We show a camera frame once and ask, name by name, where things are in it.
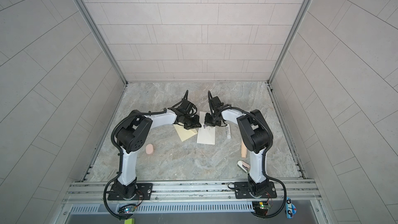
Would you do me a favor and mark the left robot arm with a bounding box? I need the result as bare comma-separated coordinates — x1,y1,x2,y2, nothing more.
111,99,201,200

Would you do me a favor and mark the green sticky note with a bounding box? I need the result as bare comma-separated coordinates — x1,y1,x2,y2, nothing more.
124,218,135,224

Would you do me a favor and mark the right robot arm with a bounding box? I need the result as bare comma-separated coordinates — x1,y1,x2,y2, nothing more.
204,92,277,198

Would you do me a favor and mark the yellow envelope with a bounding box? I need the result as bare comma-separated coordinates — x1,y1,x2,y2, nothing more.
174,124,198,142

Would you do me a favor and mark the circuit board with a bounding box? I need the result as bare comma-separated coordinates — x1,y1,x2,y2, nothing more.
118,204,137,214
252,201,272,216

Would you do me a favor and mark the aluminium rail frame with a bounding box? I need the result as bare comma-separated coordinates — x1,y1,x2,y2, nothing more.
55,178,331,224

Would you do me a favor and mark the cream white envelope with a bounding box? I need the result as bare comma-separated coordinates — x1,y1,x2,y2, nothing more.
197,112,216,145

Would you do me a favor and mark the blue toy car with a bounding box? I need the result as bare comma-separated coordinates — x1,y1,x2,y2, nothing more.
285,197,296,219

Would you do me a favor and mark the white glue stick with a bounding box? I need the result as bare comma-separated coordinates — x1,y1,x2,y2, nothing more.
226,124,232,139

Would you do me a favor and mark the pink white tape dispenser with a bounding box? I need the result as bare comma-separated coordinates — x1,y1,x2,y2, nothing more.
237,160,250,174

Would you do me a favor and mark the left circuit board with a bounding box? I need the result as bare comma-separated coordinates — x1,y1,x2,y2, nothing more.
118,204,137,214

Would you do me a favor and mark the beige toy microphone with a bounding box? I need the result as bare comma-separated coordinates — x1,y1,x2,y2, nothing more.
241,141,247,158

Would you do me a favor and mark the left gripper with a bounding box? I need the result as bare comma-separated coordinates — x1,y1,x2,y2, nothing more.
182,114,204,130

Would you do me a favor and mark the pink oval eraser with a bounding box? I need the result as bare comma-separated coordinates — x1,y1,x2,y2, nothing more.
145,144,154,155

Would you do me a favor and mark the right circuit board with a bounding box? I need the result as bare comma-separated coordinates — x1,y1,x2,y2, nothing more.
252,201,272,216

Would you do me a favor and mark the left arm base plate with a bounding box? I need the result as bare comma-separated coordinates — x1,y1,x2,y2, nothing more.
107,181,153,201

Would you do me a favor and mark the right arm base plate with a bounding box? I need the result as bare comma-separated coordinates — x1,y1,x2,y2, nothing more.
233,181,277,199

